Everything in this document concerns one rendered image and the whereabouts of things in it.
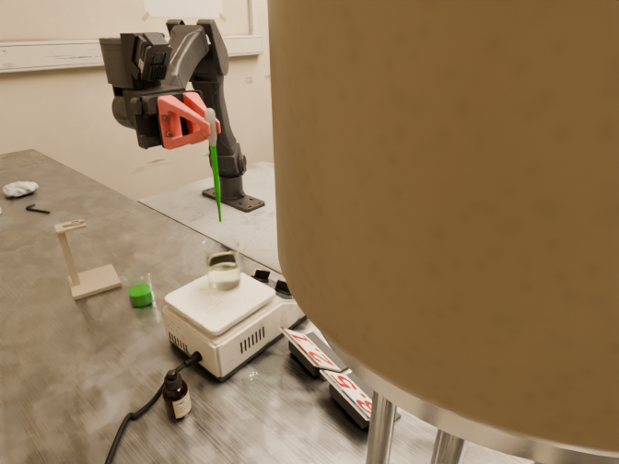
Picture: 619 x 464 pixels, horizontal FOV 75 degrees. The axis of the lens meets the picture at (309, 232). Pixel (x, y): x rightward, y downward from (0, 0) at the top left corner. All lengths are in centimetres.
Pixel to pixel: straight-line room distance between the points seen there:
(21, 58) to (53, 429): 147
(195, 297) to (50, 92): 146
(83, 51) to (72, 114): 26
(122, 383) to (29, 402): 11
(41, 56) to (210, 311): 147
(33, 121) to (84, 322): 128
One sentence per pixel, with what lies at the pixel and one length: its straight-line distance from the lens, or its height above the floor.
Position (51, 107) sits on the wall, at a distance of 196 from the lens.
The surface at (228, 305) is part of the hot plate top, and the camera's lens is 59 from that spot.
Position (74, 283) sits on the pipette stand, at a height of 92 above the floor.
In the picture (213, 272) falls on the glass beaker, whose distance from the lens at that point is 59.
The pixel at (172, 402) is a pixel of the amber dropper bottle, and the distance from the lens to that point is 55.
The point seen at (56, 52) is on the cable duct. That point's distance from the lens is 191.
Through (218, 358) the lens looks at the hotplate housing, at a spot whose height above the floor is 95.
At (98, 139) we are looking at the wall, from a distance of 204.
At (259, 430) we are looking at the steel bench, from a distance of 55.
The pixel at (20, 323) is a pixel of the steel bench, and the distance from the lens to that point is 83.
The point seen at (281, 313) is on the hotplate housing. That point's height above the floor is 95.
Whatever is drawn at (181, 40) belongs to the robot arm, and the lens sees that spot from 85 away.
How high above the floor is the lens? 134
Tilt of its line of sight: 27 degrees down
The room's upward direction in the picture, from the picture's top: straight up
